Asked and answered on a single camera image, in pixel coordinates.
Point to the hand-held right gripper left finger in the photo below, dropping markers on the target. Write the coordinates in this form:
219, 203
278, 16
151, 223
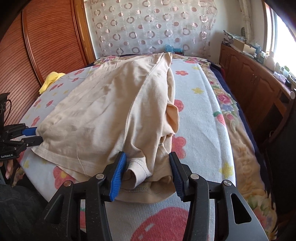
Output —
116, 178

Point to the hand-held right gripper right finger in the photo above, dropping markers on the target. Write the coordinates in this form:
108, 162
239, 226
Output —
178, 180

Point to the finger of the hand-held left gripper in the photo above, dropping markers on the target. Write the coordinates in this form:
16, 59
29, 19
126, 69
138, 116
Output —
31, 131
34, 141

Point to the beige printed t-shirt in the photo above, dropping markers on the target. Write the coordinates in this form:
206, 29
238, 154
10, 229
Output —
104, 111

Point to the person's left hand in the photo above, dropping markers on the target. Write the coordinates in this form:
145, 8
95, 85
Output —
8, 169

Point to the yellow plush toy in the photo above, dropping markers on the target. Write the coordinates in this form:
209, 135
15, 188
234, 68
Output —
52, 80

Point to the light blue flower blanket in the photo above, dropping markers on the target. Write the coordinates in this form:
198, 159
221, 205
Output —
203, 129

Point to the person's jeans leg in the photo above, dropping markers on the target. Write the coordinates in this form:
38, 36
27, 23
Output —
20, 208

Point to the floral quilt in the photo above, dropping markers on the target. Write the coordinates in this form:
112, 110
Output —
245, 157

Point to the wooden slatted wardrobe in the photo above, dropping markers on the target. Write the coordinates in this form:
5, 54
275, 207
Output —
46, 46

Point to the wooden sideboard cabinet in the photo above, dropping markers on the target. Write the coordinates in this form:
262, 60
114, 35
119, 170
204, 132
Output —
249, 78

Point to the blue bundle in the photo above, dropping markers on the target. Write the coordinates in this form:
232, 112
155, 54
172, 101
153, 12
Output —
173, 49

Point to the cardboard box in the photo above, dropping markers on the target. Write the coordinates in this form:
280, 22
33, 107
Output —
242, 46

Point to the stack of folded cloth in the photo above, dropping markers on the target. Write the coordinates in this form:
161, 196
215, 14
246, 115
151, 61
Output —
233, 36

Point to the sheer circle-pattern curtain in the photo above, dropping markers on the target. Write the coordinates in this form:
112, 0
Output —
152, 25

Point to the window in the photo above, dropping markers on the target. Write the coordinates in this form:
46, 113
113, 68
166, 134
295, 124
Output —
283, 41

